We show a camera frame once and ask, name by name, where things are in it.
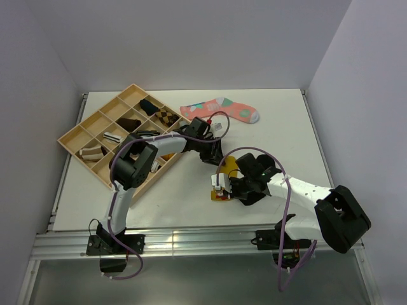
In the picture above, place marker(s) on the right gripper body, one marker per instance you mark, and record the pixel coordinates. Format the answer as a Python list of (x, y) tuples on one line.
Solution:
[(241, 185)]

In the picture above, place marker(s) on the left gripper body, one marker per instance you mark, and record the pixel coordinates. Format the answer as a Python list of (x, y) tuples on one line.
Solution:
[(208, 150)]

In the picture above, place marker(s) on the mustard yellow sock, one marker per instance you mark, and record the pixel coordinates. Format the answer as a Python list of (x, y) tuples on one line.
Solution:
[(230, 167)]

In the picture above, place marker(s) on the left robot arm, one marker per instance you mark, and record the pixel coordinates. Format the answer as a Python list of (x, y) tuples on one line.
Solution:
[(134, 160)]

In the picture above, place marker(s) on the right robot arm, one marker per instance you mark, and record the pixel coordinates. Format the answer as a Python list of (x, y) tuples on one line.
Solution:
[(338, 219)]

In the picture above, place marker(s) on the rolled mustard sock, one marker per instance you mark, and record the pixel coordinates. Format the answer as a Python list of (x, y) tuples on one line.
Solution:
[(167, 157)]

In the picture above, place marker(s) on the pink patterned sock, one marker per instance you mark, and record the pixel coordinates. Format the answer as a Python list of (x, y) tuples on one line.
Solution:
[(235, 110)]

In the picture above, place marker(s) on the rolled argyle brown sock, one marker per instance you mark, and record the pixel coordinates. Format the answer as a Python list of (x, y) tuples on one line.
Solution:
[(167, 118)]

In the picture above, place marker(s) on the rolled white striped sock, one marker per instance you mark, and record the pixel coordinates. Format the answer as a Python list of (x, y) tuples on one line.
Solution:
[(155, 166)]

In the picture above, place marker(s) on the rolled black striped sock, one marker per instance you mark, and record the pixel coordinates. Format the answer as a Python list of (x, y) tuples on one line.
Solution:
[(148, 133)]

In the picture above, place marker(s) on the rolled dark navy sock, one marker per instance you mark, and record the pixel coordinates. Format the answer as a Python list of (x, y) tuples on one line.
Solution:
[(148, 107)]

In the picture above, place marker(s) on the rolled dark brown sock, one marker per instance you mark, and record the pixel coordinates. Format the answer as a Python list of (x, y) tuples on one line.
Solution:
[(129, 124)]

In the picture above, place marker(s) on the wooden compartment tray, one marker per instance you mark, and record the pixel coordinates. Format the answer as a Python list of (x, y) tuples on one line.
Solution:
[(87, 183)]

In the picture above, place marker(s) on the rolled white black sock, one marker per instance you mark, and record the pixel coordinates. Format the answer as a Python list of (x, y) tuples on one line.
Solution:
[(111, 137)]

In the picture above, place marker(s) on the rolled brown white sock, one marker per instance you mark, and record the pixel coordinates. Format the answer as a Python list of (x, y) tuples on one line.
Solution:
[(92, 153)]

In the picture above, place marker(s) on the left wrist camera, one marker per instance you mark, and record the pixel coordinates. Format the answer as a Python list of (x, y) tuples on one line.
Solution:
[(214, 126)]

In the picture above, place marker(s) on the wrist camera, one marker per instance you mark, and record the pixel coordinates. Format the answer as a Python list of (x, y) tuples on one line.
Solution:
[(214, 126), (221, 181)]

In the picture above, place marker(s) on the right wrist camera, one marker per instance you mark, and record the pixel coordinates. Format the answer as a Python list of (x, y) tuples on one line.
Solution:
[(221, 181)]

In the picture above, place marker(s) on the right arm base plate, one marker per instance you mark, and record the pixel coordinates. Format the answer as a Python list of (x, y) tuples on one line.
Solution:
[(269, 239)]

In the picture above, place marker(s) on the aluminium frame rail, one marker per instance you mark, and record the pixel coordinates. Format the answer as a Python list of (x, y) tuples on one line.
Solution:
[(164, 242)]

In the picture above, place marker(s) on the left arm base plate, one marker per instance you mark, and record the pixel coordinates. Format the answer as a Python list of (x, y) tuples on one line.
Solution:
[(133, 244)]

